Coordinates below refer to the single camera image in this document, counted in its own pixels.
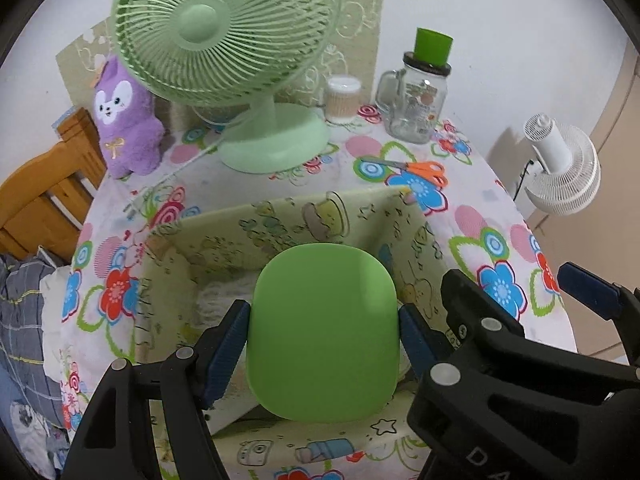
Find green cup on jar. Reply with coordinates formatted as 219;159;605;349
413;28;454;66

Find plaid blue bedding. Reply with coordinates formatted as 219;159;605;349
1;255;70;479

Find white floor fan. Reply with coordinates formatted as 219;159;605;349
513;114;602;217

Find cotton swab container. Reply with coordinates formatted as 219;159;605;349
323;75;361;125

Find beige cartoon placemat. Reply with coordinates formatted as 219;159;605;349
55;0;384;132

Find glass mason jar mug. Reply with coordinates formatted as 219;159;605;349
374;52;451;144

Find green rounded case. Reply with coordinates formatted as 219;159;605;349
246;243;400;422

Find yellow cartoon fabric storage box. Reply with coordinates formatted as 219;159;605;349
134;182;448;479

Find wooden chair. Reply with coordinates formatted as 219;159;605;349
0;108;106;262

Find orange handled scissors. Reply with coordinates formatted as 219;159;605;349
362;156;448;188

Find floral tablecloth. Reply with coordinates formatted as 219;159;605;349
61;105;576;439

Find green desk fan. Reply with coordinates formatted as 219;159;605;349
112;0;341;174

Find purple plush toy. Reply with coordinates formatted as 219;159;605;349
92;54;165;179

